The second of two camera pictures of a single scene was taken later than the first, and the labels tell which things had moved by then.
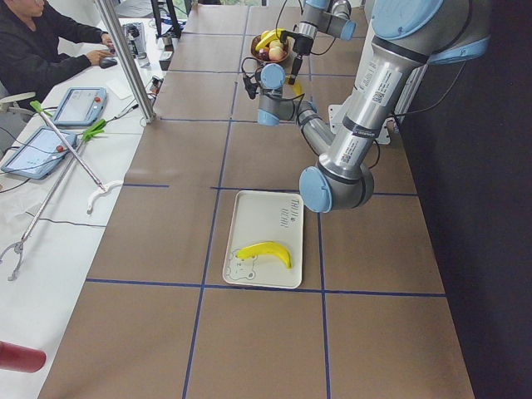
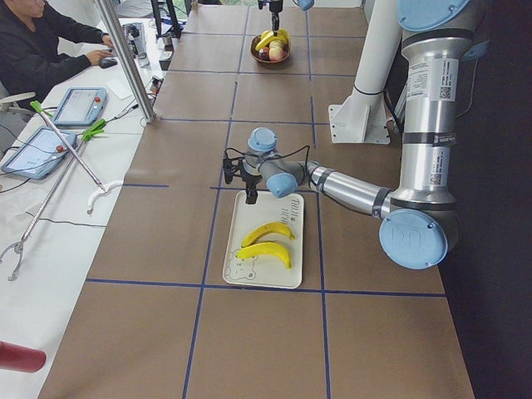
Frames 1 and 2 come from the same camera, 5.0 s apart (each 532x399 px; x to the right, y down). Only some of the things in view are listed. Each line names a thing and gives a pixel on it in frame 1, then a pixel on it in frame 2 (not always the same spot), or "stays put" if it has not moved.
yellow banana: [297, 88] to [269, 228]
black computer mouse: [107, 62] stays put
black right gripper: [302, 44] to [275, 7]
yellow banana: [263, 248] stays put
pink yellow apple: [275, 53] stays put
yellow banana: [268, 36] stays put
